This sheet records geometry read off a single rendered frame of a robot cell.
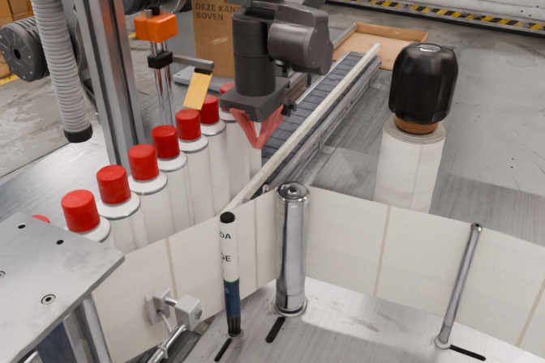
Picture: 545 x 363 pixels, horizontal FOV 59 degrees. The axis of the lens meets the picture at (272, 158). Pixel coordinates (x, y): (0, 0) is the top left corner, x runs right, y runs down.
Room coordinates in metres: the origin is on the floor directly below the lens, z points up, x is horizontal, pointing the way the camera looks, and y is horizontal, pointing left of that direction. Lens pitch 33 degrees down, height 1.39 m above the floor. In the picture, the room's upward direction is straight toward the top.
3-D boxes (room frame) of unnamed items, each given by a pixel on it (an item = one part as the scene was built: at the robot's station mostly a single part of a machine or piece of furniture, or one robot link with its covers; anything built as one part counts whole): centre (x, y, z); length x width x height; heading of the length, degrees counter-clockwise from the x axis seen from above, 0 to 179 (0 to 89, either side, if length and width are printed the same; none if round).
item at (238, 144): (0.68, 0.06, 0.98); 0.05 x 0.05 x 0.20
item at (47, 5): (0.54, 0.25, 1.18); 0.04 x 0.04 x 0.21
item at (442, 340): (0.38, -0.21, 0.97); 0.02 x 0.02 x 0.19
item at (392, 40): (1.54, -0.35, 0.85); 0.30 x 0.26 x 0.04; 154
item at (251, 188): (0.89, -0.07, 0.91); 1.07 x 0.01 x 0.02; 154
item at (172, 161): (0.54, 0.14, 0.98); 0.05 x 0.05 x 0.20
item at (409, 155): (0.59, -0.20, 1.03); 0.09 x 0.09 x 0.30
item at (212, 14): (1.40, 0.05, 0.99); 0.30 x 0.24 x 0.27; 162
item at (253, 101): (0.63, 0.02, 1.12); 0.10 x 0.07 x 0.07; 154
